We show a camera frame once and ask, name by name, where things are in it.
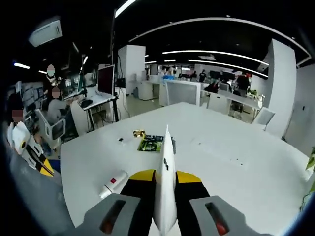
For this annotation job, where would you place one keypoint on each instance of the green black skincare packet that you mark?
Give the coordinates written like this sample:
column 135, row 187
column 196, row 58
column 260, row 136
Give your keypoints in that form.
column 148, row 145

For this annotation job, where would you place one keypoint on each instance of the long ceiling light strip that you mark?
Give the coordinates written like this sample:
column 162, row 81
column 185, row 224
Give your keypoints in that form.
column 124, row 7

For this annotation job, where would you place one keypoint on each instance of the white ceiling air conditioner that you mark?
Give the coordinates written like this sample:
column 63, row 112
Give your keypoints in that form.
column 45, row 33

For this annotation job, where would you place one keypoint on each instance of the white desk black legs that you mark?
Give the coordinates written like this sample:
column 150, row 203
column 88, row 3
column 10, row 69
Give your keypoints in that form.
column 98, row 98

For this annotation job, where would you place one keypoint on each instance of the black device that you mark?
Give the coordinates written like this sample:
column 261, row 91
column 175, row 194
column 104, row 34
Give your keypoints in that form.
column 86, row 103

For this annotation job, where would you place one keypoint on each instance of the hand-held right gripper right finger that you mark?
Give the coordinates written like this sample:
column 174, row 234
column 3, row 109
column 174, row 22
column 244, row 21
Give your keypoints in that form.
column 192, row 196

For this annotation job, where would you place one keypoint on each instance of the green potted plant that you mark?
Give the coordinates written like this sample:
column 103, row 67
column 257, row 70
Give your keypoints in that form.
column 311, row 162

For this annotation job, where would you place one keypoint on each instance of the tall black pole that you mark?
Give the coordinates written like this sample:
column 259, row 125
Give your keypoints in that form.
column 115, row 61

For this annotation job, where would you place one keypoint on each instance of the blue bin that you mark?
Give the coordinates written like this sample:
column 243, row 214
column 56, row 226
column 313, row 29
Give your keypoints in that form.
column 169, row 77

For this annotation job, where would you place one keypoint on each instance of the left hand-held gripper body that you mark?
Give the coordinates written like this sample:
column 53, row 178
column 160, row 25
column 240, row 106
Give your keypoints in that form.
column 18, row 134

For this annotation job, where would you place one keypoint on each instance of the white skincare bottle red label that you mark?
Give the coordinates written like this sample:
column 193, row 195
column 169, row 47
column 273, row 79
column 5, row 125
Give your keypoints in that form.
column 115, row 183

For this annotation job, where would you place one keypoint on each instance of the white framed partition screen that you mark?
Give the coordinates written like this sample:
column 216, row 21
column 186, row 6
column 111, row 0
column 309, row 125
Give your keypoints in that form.
column 183, row 93

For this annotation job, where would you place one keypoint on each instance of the gold foil skincare packet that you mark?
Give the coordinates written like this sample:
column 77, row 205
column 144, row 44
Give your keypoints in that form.
column 139, row 133

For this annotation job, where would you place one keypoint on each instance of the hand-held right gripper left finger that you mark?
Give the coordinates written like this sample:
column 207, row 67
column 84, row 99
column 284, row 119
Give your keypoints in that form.
column 137, row 196

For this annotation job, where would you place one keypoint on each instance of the white skincare tube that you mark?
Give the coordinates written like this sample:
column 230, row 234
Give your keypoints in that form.
column 166, row 184

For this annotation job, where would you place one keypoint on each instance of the white storage shelf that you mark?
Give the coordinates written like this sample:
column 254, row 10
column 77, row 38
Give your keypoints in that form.
column 29, row 93

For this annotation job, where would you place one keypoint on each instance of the silver skincare packet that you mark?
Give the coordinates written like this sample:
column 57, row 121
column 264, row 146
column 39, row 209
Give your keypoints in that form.
column 174, row 145

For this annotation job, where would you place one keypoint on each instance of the computer monitor red screen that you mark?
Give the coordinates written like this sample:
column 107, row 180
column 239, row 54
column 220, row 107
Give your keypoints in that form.
column 105, row 78

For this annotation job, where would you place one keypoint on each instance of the black tripod stand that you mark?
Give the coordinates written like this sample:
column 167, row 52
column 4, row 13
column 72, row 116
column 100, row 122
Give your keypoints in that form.
column 84, row 78

